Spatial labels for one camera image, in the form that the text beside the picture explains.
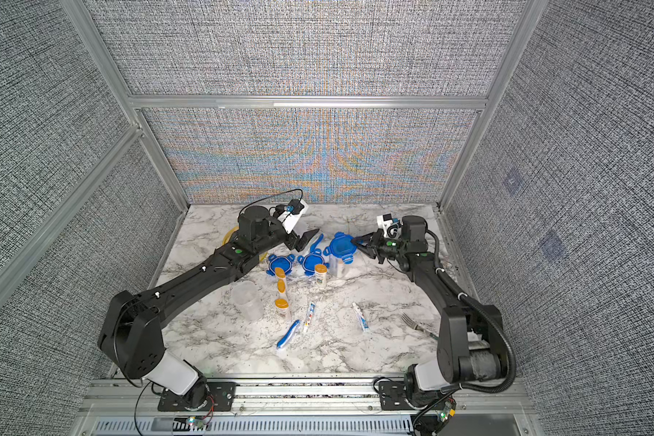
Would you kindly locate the aluminium front rail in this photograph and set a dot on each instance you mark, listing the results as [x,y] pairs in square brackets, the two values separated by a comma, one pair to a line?
[267,394]

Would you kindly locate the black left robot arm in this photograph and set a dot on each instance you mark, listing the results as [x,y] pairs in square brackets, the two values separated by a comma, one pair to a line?
[132,333]

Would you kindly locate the blue lid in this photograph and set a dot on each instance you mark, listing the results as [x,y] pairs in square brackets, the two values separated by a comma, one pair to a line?
[276,262]
[310,261]
[341,248]

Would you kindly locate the orange cap bottle front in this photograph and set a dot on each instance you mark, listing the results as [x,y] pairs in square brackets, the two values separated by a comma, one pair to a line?
[283,309]

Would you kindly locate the blue toothbrush left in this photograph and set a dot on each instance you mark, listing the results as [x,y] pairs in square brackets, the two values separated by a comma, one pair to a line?
[291,332]

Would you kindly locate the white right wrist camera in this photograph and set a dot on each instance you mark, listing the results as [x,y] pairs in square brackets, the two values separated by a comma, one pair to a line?
[390,225]

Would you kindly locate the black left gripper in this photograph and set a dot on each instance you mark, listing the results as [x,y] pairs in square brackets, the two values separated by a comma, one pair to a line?
[293,240]

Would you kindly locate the blue toothbrush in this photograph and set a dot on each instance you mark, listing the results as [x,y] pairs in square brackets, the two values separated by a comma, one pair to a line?
[291,332]
[314,247]

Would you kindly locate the toothpaste tube vertical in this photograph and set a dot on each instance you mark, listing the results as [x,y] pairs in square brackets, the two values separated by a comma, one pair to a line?
[364,325]

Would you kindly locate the green handled fork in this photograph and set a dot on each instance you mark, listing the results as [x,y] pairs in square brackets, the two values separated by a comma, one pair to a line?
[418,327]

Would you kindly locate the orange cap bottle lying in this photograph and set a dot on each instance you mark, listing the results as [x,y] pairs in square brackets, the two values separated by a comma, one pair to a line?
[282,283]

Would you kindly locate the orange cap bottle upright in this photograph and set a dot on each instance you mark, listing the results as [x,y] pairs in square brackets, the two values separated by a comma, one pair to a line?
[321,275]

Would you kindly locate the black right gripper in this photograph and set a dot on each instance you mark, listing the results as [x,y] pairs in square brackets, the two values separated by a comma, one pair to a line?
[374,249]

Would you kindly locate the clear cup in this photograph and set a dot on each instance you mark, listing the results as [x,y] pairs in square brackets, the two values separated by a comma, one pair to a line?
[247,301]
[339,266]

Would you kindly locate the yellow steamer basket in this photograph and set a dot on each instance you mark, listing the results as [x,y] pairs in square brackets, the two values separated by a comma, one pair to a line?
[230,237]

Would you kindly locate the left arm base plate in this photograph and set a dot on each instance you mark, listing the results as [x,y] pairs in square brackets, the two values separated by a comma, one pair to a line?
[217,396]

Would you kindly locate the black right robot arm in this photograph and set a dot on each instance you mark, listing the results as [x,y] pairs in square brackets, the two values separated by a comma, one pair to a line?
[473,352]

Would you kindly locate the toothpaste tube horizontal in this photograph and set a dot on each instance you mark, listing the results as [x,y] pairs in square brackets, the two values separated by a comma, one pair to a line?
[307,322]

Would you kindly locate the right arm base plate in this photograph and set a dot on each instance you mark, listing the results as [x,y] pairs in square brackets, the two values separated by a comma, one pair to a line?
[404,396]

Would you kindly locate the blue toothbrush back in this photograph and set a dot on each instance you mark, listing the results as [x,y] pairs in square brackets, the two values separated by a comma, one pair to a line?
[314,247]

